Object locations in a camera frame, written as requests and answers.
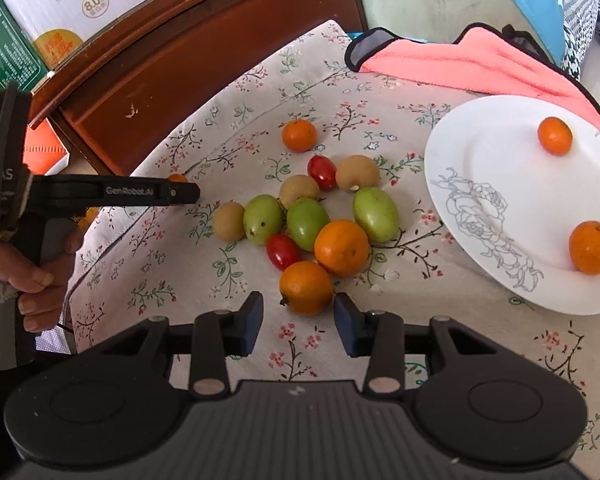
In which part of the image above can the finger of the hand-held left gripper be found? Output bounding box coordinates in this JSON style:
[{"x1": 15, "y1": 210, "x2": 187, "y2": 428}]
[{"x1": 27, "y1": 174, "x2": 201, "y2": 207}]

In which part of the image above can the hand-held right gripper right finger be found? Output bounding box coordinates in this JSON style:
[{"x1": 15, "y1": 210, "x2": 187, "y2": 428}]
[{"x1": 333, "y1": 291, "x2": 506, "y2": 396}]

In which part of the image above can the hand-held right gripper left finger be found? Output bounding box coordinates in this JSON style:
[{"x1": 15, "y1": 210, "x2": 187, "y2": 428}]
[{"x1": 92, "y1": 291, "x2": 265, "y2": 400}]

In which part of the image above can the round brown fruit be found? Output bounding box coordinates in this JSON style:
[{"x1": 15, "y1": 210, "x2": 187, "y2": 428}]
[
  {"x1": 279, "y1": 174, "x2": 322, "y2": 209},
  {"x1": 213, "y1": 201, "x2": 246, "y2": 242},
  {"x1": 336, "y1": 155, "x2": 382, "y2": 193}
]

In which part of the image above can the green jujube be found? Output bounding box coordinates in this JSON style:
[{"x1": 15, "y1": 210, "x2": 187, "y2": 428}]
[
  {"x1": 286, "y1": 197, "x2": 331, "y2": 252},
  {"x1": 353, "y1": 186, "x2": 401, "y2": 244},
  {"x1": 243, "y1": 194, "x2": 286, "y2": 246}
]

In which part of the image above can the white floral plate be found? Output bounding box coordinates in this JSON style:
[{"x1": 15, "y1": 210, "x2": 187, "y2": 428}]
[{"x1": 424, "y1": 95, "x2": 600, "y2": 316}]

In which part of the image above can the person's left hand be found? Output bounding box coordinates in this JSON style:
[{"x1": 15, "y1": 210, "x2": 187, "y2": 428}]
[{"x1": 0, "y1": 227, "x2": 85, "y2": 334}]

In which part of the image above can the orange cardboard box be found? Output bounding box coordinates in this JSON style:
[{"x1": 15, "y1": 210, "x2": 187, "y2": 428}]
[{"x1": 0, "y1": 67, "x2": 71, "y2": 171}]

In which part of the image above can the yellow box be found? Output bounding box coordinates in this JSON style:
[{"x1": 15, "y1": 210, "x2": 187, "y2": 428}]
[{"x1": 72, "y1": 207, "x2": 101, "y2": 233}]

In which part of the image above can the red cherry tomato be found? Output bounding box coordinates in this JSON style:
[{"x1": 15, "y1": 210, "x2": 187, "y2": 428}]
[
  {"x1": 265, "y1": 233, "x2": 302, "y2": 271},
  {"x1": 307, "y1": 155, "x2": 338, "y2": 192}
]

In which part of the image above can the brown wooden cabinet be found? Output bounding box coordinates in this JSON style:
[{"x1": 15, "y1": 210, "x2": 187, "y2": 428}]
[{"x1": 27, "y1": 0, "x2": 368, "y2": 178}]

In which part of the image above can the floral tablecloth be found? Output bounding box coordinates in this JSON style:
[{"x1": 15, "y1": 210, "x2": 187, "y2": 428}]
[{"x1": 67, "y1": 20, "x2": 600, "y2": 461}]

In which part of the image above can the pink cloth with black trim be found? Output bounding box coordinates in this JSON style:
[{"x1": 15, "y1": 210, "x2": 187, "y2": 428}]
[{"x1": 344, "y1": 22, "x2": 600, "y2": 148}]

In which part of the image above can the houndstooth blanket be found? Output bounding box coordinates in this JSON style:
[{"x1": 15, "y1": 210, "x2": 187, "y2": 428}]
[{"x1": 560, "y1": 0, "x2": 600, "y2": 81}]

